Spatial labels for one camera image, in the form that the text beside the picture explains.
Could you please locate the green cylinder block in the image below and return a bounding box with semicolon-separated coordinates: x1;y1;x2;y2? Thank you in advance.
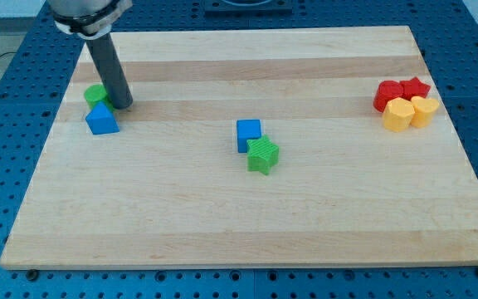
84;84;115;112

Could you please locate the blue cube block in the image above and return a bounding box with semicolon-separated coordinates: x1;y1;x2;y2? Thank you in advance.
236;119;261;153

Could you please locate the wooden board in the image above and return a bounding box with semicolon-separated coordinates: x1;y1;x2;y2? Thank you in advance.
0;26;478;270

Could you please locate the yellow hexagon block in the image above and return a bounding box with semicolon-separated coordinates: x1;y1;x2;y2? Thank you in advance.
382;97;415;132

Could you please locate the red star block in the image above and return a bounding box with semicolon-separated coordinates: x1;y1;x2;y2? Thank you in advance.
400;77;431;100

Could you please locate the green star block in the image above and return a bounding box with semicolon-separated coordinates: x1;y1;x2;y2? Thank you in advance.
246;135;280;175

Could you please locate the red cylinder block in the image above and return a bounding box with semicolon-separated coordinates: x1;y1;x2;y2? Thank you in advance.
373;81;403;112

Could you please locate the yellow heart block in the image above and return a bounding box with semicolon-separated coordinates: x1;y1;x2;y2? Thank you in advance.
411;96;440;128

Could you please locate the blue triangle block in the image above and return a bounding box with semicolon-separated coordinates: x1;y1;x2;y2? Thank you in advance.
85;102;120;135

